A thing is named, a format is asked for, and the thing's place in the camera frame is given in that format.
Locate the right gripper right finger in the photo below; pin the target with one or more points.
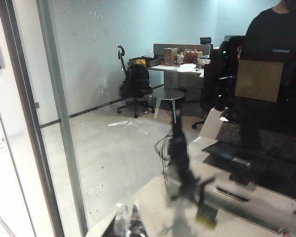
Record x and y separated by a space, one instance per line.
137 224

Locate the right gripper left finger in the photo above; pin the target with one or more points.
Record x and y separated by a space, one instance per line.
122 222

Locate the small round side table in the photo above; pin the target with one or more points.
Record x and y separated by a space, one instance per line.
167 94

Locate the black office chair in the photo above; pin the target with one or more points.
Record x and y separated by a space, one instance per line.
138 79

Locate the cluttered office desk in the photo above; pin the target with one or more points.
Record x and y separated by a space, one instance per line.
177 81

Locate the large glass pane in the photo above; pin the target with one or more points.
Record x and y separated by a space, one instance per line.
108 61

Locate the grey metal frame post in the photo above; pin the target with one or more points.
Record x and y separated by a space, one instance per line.
64 123

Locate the black door frame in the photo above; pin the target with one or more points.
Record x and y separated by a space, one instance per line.
32 118

